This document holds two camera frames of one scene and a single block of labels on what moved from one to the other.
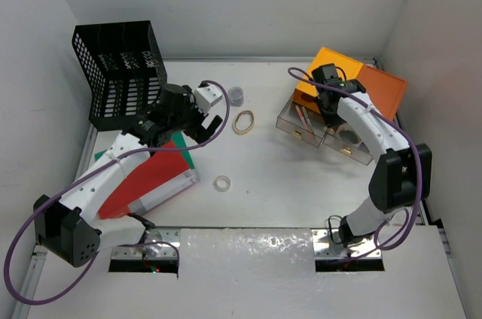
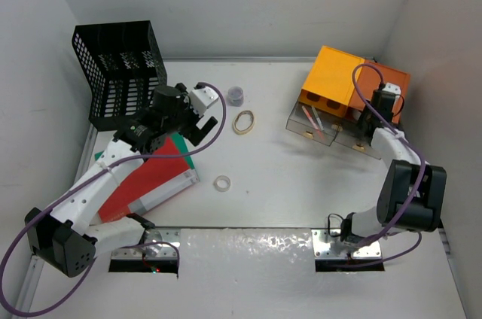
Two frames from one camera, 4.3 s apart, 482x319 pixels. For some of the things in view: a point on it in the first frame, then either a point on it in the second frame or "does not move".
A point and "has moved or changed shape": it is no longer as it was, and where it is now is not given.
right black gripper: [333, 120] to [361, 117]
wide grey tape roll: [347, 133] to [356, 114]
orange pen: [302, 118] to [311, 120]
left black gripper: [198, 132] does not move
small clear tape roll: [222, 183] does not move
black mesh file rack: [125, 70] does not move
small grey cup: [236, 95] does not move
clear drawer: [302, 123] has moved or changed shape
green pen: [308, 119] to [317, 118]
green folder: [180, 140] does not move
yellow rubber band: [238, 131] does not move
